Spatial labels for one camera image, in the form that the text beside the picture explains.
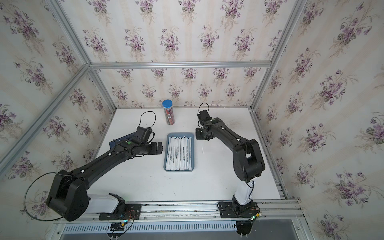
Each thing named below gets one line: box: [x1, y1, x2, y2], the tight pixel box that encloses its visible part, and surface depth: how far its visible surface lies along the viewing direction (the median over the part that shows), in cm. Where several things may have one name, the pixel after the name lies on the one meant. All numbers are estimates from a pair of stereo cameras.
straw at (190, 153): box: [188, 137, 192, 171], surface depth 95 cm
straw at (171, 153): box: [169, 136, 175, 171], surface depth 94 cm
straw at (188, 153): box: [187, 137, 190, 171], surface depth 95 cm
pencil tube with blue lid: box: [162, 99, 175, 126], surface depth 100 cm
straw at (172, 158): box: [170, 136, 175, 171], surface depth 92 cm
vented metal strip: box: [62, 221, 237, 233], surface depth 72 cm
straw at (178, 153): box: [177, 137, 181, 171], surface depth 95 cm
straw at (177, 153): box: [176, 137, 180, 171], surface depth 95 cm
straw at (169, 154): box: [165, 136, 172, 171], surface depth 94 cm
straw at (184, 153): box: [182, 136, 188, 170], surface depth 95 cm
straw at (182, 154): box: [179, 137, 185, 171], surface depth 95 cm
